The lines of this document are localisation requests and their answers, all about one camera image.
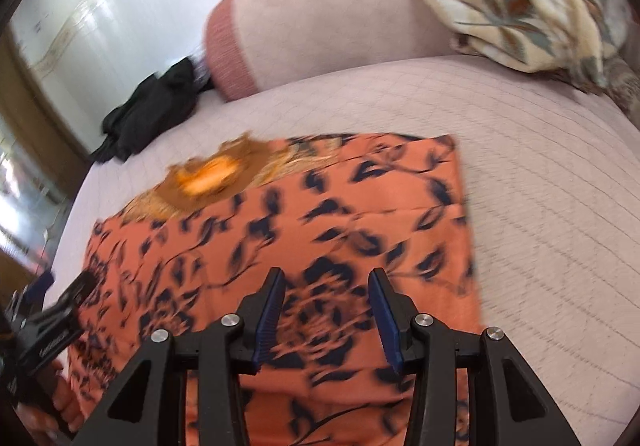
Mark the orange black floral garment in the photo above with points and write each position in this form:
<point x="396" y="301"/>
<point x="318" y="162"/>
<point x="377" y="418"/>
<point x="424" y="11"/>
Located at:
<point x="350" y="206"/>

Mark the black clothing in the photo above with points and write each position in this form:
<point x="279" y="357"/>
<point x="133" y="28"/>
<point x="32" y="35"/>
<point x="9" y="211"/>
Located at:
<point x="145" y="111"/>

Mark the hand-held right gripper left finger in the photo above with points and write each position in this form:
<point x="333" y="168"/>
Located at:
<point x="270" y="316"/>

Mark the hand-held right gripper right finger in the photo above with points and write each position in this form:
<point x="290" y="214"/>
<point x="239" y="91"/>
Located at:
<point x="385" y="321"/>

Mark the pink quilted bed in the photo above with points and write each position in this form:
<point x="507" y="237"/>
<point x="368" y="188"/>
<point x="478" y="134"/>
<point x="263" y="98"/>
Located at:
<point x="550" y="226"/>

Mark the cream floral blanket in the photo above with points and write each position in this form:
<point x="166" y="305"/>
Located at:
<point x="525" y="1"/>

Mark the pink bolster pillow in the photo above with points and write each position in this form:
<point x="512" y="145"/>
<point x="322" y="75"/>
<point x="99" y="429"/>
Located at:
<point x="325" y="26"/>

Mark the brown wooden frame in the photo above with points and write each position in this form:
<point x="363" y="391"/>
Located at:
<point x="35" y="116"/>

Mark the brown patterned garment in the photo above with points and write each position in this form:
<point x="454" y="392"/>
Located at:
<point x="210" y="176"/>

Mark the person's left hand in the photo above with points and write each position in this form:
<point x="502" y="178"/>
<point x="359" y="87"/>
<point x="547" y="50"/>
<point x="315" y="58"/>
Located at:
<point x="65" y="403"/>

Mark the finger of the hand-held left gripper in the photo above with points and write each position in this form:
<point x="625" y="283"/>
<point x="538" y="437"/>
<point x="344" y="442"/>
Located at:
<point x="42" y="286"/>
<point x="82" y="287"/>

